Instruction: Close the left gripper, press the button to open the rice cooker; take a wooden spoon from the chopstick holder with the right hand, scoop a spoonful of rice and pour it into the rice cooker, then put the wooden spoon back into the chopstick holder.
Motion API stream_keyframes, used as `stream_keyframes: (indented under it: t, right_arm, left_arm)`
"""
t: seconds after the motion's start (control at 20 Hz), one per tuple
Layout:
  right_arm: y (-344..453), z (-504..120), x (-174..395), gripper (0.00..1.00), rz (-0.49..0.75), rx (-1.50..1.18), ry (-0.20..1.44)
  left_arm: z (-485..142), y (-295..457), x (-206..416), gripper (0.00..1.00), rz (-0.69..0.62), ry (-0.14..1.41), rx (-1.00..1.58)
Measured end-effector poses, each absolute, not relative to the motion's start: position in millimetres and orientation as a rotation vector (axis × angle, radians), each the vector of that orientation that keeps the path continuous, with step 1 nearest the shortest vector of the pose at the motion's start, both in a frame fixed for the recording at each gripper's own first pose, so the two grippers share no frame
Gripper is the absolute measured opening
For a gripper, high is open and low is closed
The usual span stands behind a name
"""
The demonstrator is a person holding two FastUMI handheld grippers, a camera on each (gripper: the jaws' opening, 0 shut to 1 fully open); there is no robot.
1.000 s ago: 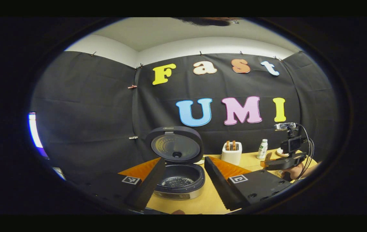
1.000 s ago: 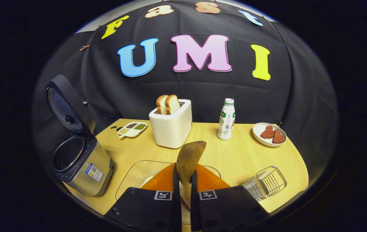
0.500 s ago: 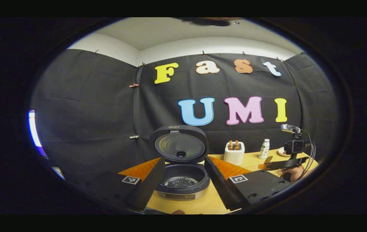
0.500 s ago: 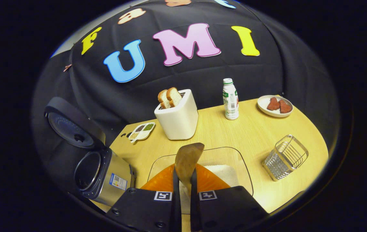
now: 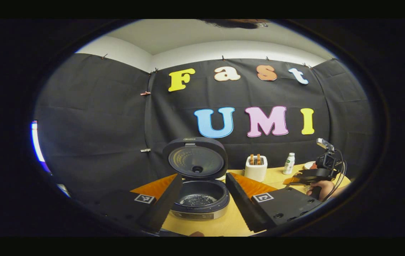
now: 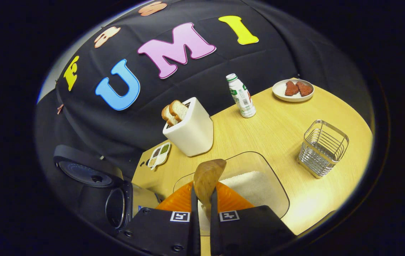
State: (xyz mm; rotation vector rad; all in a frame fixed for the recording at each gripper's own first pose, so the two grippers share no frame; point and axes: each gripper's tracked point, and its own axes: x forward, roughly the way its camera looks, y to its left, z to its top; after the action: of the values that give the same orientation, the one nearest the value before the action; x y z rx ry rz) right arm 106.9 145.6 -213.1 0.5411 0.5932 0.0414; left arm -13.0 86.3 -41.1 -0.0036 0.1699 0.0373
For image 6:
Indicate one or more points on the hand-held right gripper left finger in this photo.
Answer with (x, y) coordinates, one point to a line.
(194, 227)

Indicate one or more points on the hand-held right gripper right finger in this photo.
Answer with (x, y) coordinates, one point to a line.
(214, 227)

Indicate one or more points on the wooden spoon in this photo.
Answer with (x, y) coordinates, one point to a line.
(206, 181)

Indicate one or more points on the clear plastic rice container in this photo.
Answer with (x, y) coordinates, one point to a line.
(245, 160)

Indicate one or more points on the dark grey rice cooker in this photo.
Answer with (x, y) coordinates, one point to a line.
(88, 170)

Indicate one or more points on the white divided grain dish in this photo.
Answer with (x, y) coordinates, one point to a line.
(159, 155)

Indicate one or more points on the white toaster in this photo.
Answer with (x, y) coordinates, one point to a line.
(192, 135)

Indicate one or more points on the white milk bottle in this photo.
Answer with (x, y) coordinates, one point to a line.
(242, 97)

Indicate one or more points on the white round plate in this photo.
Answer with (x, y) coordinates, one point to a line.
(280, 93)

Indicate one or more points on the red meat slice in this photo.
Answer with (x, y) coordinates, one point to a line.
(305, 89)
(290, 89)

